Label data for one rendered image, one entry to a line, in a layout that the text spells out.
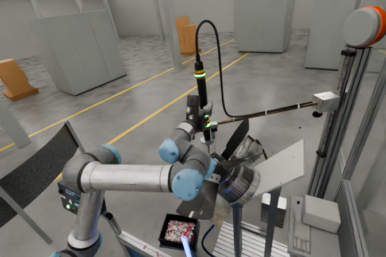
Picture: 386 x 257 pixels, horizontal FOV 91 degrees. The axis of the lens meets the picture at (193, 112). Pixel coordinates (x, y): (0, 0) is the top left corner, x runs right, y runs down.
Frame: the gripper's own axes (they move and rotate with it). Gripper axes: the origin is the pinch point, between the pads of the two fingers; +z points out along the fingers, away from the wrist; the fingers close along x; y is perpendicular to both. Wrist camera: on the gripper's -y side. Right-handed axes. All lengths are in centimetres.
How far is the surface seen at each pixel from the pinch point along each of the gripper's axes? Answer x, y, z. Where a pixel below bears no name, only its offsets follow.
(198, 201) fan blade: -1, 47, -20
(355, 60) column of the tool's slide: 58, -9, 34
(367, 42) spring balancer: 60, -17, 32
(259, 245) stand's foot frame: 26, 159, 25
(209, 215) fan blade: 7, 45, -26
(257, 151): 19, 52, 31
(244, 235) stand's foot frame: 12, 158, 29
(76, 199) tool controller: -66, 46, -44
